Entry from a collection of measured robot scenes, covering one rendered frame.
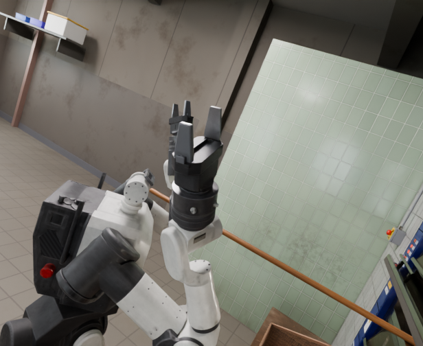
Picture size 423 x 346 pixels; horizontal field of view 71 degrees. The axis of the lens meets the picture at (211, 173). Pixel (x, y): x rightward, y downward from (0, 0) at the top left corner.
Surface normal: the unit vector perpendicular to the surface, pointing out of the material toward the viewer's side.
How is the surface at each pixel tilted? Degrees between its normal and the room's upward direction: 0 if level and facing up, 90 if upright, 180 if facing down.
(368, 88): 90
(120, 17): 90
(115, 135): 90
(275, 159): 90
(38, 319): 45
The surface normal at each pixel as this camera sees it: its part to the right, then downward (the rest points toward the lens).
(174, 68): -0.41, 0.01
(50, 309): -0.21, -0.73
